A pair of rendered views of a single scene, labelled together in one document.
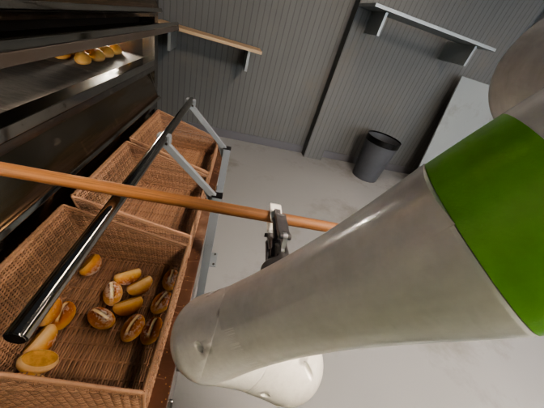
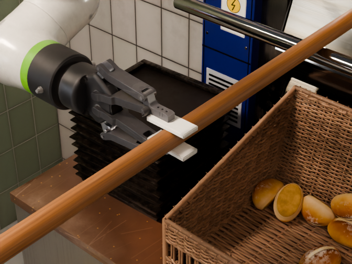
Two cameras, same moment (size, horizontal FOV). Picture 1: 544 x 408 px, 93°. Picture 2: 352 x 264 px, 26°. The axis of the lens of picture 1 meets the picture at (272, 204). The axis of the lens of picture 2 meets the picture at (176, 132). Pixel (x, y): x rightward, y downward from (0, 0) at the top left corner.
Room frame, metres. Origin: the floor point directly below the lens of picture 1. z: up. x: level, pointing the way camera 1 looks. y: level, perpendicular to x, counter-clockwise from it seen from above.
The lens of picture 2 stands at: (1.26, -0.51, 1.79)
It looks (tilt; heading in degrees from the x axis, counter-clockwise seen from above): 34 degrees down; 145
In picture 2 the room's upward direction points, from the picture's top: straight up
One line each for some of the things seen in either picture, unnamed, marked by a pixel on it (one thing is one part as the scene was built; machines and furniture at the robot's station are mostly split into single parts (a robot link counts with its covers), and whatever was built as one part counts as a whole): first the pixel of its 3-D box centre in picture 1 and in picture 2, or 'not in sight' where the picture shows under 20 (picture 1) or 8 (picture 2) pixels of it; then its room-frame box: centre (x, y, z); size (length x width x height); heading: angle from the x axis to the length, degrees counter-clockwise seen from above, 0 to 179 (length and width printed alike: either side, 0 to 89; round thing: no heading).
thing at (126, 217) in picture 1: (155, 194); not in sight; (1.03, 0.59, 0.72); 0.56 x 0.49 x 0.28; 14
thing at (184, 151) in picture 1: (180, 147); not in sight; (1.60, 0.73, 0.72); 0.56 x 0.49 x 0.28; 13
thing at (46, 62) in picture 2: not in sight; (64, 76); (0.31, -0.07, 1.19); 0.12 x 0.06 x 0.09; 103
